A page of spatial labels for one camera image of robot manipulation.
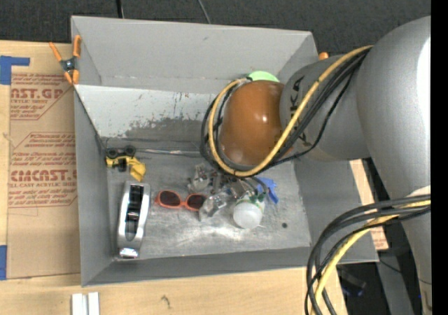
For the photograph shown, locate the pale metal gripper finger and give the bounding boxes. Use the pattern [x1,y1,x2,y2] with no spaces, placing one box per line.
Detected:
[188,162,212,193]
[198,192,230,222]

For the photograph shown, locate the white spray bottle, blue trigger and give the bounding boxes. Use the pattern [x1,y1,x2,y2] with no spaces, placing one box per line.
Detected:
[232,176,281,230]

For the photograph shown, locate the orange sunglasses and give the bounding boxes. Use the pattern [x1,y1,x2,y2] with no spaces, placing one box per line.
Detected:
[155,190,209,212]

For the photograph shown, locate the grey metal bin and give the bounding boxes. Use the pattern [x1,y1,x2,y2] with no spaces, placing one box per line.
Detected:
[70,15,381,288]

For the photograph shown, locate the yellow and black toy vehicle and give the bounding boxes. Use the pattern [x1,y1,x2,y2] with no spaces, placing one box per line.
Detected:
[105,145,147,183]

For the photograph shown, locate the silver and black stapler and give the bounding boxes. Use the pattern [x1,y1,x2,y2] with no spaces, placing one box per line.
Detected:
[116,180,152,260]

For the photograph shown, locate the green ball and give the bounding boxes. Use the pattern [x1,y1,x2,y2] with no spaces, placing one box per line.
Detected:
[246,71,281,83]

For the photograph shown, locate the brown cardboard board, red print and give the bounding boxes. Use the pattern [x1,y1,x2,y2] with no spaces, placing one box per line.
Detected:
[0,39,389,280]

